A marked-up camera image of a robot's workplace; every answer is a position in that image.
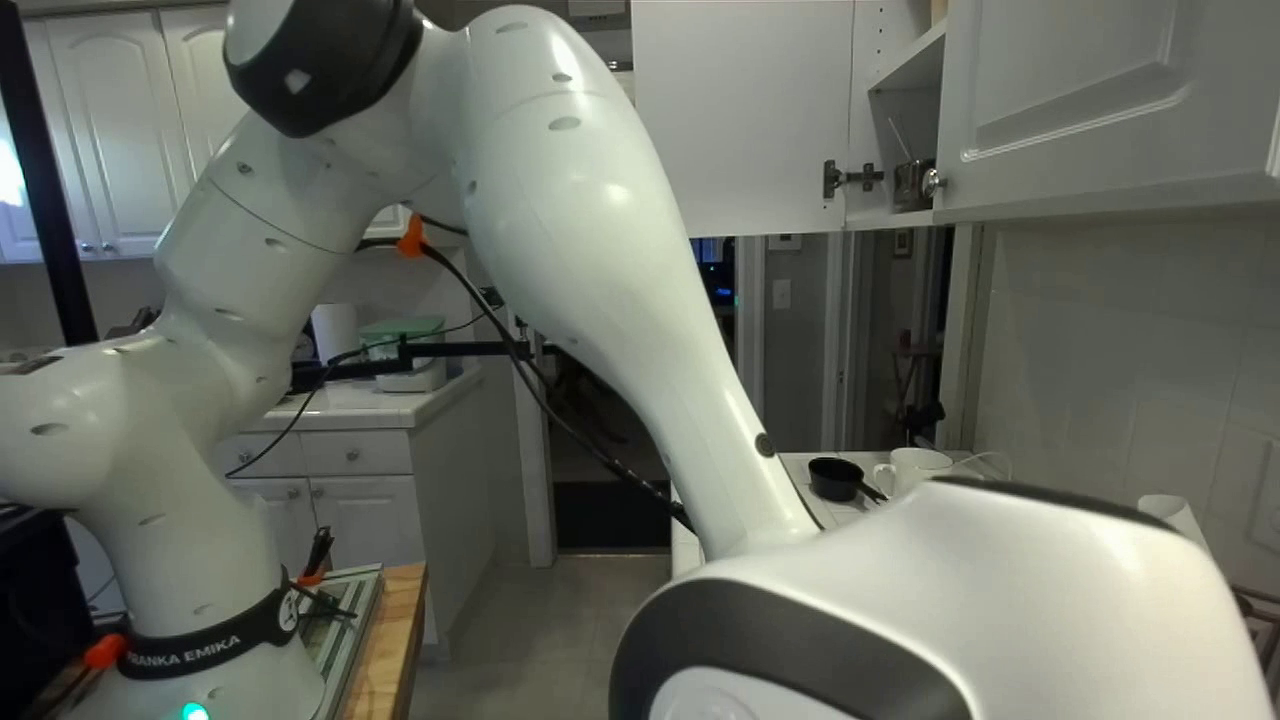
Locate open white cupboard door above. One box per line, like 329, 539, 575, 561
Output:
629, 0, 858, 246

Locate white cupboard door with knob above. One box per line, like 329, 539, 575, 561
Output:
938, 0, 1280, 227

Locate small black measuring cup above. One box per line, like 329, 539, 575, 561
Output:
805, 454, 892, 510

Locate white lower kitchen cabinet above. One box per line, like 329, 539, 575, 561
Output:
217, 363, 529, 658

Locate black door hinge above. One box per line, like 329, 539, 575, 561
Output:
821, 157, 890, 205

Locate white printed mug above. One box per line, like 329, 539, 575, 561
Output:
890, 445, 959, 487

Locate white paper towel roll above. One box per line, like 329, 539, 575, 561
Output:
307, 298, 360, 360

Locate wooden table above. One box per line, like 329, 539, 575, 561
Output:
332, 561, 431, 720

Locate white tissue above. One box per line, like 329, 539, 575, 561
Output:
1134, 493, 1213, 539

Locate white upper kitchen cabinets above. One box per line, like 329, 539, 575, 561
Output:
0, 6, 240, 265

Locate black vertical pole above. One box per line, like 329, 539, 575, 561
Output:
0, 0, 99, 352

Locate black bag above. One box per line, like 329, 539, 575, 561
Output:
0, 501, 99, 720

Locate black camera boom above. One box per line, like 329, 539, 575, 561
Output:
284, 331, 539, 399

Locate orange handled clamp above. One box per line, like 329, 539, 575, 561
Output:
296, 526, 337, 593
74, 627, 133, 682

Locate white wall cupboard shelf unit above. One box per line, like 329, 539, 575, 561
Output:
848, 0, 959, 237

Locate metal base plate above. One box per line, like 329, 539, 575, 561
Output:
292, 564, 389, 702

